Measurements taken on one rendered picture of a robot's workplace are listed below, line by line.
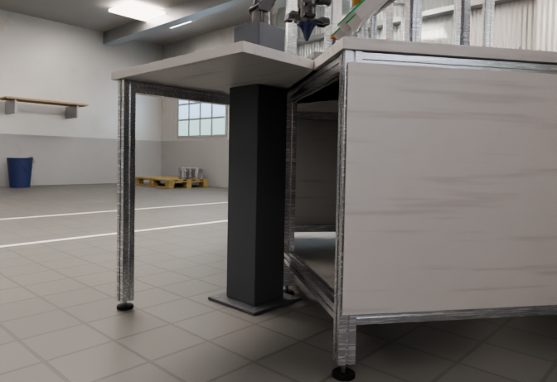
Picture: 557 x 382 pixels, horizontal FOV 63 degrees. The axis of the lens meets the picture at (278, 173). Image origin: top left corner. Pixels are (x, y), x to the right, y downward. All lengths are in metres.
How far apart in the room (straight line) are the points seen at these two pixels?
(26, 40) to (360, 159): 8.57
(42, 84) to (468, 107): 8.58
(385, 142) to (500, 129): 0.33
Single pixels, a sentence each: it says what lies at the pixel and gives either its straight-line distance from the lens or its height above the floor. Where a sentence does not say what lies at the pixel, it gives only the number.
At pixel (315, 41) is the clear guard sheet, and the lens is 3.36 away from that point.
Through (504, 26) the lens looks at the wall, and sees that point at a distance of 6.05.
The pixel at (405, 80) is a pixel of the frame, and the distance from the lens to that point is 1.21.
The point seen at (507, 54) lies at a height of 0.84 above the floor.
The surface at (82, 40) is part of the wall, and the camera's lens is 9.79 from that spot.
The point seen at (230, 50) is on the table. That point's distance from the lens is 1.24.
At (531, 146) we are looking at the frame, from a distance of 1.40.
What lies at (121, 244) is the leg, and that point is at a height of 0.24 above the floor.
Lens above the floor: 0.56
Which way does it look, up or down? 2 degrees down
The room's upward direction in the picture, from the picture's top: 1 degrees clockwise
